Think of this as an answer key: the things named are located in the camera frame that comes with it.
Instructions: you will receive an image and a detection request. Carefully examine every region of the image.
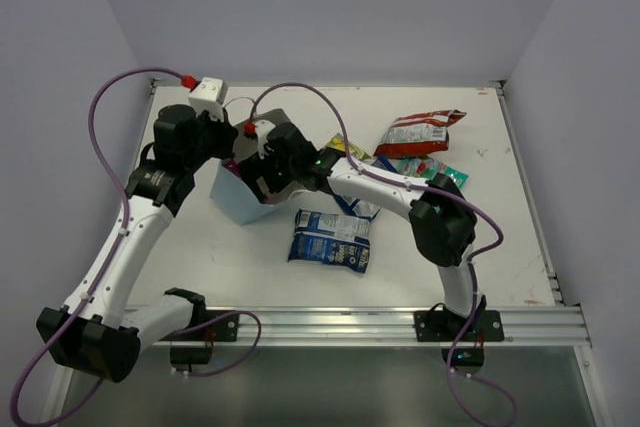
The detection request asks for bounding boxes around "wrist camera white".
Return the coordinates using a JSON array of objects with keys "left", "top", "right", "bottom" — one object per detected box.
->
[
  {"left": 188, "top": 77, "right": 228, "bottom": 122},
  {"left": 244, "top": 120, "right": 275, "bottom": 159}
]

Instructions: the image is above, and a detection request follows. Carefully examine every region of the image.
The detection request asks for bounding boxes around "green mint candy bag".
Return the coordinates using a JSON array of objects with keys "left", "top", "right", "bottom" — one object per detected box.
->
[{"left": 395, "top": 156, "right": 469, "bottom": 189}]

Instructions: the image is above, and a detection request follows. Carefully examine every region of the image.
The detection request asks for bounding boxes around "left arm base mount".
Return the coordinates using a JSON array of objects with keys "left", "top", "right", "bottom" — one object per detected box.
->
[{"left": 166, "top": 288, "right": 239, "bottom": 372}]

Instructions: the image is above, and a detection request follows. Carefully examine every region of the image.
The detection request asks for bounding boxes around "red snack mix bag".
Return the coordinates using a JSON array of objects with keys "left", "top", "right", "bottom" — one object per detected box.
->
[{"left": 374, "top": 109, "right": 467, "bottom": 159}]

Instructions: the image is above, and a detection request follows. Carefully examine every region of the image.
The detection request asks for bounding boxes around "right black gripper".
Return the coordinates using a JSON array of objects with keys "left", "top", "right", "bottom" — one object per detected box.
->
[{"left": 236, "top": 147, "right": 299, "bottom": 204}]

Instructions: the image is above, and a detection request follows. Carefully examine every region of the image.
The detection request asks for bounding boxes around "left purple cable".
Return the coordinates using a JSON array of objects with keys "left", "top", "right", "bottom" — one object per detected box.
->
[{"left": 10, "top": 67, "right": 263, "bottom": 424}]

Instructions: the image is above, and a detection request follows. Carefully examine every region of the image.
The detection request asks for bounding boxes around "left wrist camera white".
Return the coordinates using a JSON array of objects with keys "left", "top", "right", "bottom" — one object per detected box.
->
[{"left": 188, "top": 77, "right": 228, "bottom": 122}]

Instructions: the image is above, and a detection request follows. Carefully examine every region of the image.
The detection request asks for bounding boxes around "blue white snack bag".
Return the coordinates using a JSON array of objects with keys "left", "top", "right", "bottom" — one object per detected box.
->
[{"left": 333, "top": 155, "right": 397, "bottom": 221}]

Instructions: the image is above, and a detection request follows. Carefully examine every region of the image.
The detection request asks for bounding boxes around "dark blue snack bar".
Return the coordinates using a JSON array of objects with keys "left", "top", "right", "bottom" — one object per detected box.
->
[{"left": 287, "top": 209, "right": 371, "bottom": 274}]

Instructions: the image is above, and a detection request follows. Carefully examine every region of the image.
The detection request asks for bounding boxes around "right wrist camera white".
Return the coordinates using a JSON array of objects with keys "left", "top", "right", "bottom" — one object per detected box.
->
[{"left": 244, "top": 120, "right": 275, "bottom": 159}]

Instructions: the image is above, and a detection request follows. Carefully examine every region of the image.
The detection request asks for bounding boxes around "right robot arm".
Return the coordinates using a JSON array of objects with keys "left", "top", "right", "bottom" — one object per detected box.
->
[{"left": 239, "top": 120, "right": 481, "bottom": 340}]

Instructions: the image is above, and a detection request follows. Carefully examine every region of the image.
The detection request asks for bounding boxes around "magenta candy bag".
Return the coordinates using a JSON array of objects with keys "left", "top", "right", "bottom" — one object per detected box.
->
[{"left": 223, "top": 159, "right": 242, "bottom": 178}]

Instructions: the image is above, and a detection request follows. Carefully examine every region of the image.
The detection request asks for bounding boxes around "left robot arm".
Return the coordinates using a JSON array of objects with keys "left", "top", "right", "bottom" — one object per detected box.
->
[{"left": 36, "top": 104, "right": 238, "bottom": 383}]

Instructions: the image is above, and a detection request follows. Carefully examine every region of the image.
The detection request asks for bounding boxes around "purple cable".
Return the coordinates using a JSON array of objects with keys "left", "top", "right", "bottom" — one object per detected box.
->
[
  {"left": 10, "top": 67, "right": 263, "bottom": 424},
  {"left": 249, "top": 81, "right": 518, "bottom": 427}
]

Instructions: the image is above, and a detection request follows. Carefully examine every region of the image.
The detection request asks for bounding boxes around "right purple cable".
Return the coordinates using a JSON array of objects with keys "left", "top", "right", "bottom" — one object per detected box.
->
[{"left": 249, "top": 81, "right": 518, "bottom": 427}]

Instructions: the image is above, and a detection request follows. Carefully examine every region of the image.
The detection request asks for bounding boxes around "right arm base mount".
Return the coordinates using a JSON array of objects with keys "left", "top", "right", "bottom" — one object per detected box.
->
[{"left": 413, "top": 295, "right": 505, "bottom": 375}]

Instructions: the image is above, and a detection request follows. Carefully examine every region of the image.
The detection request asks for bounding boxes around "light blue paper bag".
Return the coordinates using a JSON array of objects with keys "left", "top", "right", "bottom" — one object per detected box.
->
[{"left": 210, "top": 116, "right": 305, "bottom": 225}]

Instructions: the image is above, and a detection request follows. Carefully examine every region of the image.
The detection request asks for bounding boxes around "aluminium front rail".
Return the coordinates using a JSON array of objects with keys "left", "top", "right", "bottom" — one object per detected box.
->
[{"left": 161, "top": 306, "right": 591, "bottom": 348}]

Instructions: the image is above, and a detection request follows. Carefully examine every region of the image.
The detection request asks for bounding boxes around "yellow green Fox's candy bag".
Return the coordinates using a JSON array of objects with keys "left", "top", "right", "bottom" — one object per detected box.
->
[{"left": 325, "top": 133, "right": 371, "bottom": 160}]

